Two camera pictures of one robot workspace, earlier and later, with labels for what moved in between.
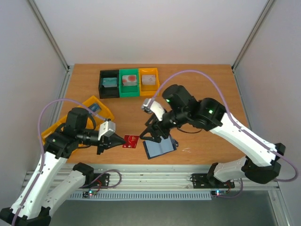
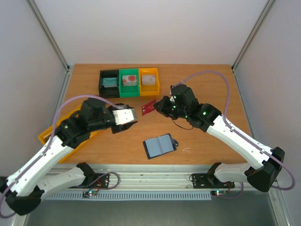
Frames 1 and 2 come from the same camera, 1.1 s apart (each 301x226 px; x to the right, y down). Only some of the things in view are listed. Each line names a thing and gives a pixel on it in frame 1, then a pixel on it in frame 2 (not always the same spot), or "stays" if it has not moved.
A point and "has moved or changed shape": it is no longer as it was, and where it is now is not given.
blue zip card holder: x=154 y=149 stays
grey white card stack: x=148 y=79 stays
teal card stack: x=109 y=82 stays
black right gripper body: x=157 y=127 -> x=165 y=108
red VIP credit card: x=130 y=141 has moved or changed shape
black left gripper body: x=103 y=143 -> x=118 y=129
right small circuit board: x=218 y=192 stays
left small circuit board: x=89 y=193 stays
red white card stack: x=129 y=80 stays
